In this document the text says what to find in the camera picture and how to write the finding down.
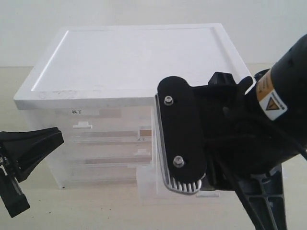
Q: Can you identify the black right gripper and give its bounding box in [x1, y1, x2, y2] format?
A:
[187, 71, 269, 192]

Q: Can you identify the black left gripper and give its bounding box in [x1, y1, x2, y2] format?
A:
[0, 127, 64, 218]

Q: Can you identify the clear drawer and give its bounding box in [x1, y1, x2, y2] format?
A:
[58, 163, 146, 188]
[136, 109, 220, 205]
[63, 136, 152, 163]
[55, 106, 152, 138]

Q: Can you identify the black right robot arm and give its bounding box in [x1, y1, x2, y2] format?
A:
[193, 36, 307, 230]

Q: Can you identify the clear bottom drawer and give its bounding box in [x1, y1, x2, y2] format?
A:
[58, 163, 146, 188]

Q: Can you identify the white plastic drawer cabinet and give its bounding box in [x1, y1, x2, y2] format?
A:
[13, 23, 251, 190]

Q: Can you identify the black wrist camera with heatsink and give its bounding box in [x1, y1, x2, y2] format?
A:
[154, 76, 207, 195]

